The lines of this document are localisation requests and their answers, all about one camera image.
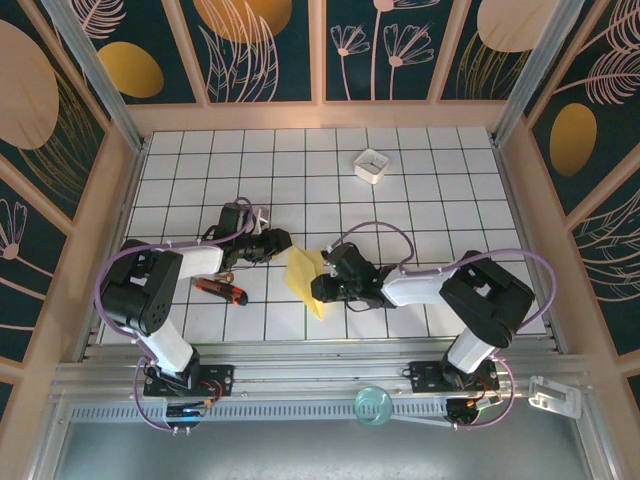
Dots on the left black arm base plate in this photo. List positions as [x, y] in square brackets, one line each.
[220, 377]

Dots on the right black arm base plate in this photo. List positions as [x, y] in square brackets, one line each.
[425, 377]

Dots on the aluminium corner post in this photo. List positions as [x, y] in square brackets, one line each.
[535, 70]
[95, 70]

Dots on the white square box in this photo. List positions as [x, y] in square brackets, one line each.
[372, 165]

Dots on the left black controller board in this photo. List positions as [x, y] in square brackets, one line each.
[187, 412]

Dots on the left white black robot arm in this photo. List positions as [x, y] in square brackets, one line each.
[140, 290]

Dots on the right black controller board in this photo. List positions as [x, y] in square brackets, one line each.
[467, 410]

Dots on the red black utility knife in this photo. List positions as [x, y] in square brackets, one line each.
[220, 291]

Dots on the small brass fitting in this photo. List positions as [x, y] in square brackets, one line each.
[225, 275]

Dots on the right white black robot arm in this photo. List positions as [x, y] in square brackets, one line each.
[485, 300]

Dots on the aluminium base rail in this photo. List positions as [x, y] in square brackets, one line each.
[310, 372]

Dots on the aluminium side rail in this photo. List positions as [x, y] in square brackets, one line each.
[127, 200]
[513, 200]

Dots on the black controller board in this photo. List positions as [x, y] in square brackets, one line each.
[467, 410]
[187, 412]

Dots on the grey metal sheet panel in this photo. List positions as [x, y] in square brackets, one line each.
[300, 455]

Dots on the clear round glass cup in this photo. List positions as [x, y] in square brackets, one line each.
[372, 406]

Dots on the yellow cloth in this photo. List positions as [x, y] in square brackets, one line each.
[300, 280]

